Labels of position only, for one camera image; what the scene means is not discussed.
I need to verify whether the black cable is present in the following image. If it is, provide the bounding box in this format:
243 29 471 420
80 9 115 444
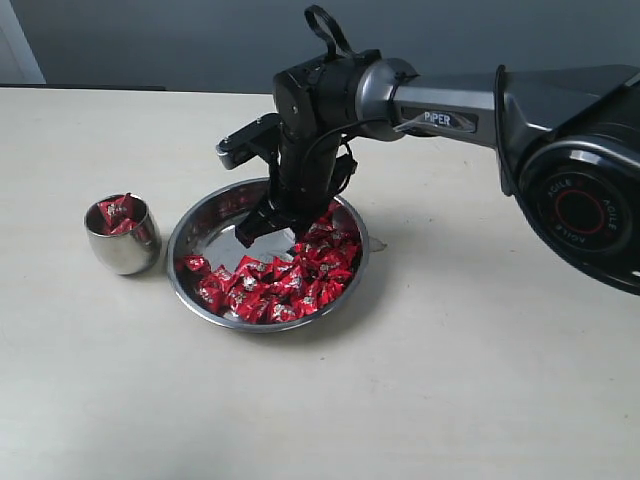
297 4 381 196

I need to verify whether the red wrapped candy bottom left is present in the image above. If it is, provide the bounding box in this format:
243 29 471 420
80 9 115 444
197 283 226 315

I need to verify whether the red wrapped candy bottom centre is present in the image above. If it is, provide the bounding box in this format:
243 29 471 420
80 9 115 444
266 299 299 324

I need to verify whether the red wrapped candy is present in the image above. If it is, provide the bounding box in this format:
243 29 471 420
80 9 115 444
232 266 268 295
197 283 226 315
266 299 299 324

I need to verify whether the stainless steel bowl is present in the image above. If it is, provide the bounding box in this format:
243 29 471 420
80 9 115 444
166 177 371 334

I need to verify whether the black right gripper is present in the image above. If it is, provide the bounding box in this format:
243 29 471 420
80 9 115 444
235 127 342 253

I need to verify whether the stainless steel cup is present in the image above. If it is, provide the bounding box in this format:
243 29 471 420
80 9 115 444
84 193 162 276

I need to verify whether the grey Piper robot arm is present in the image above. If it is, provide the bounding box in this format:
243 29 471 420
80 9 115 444
219 51 639 294

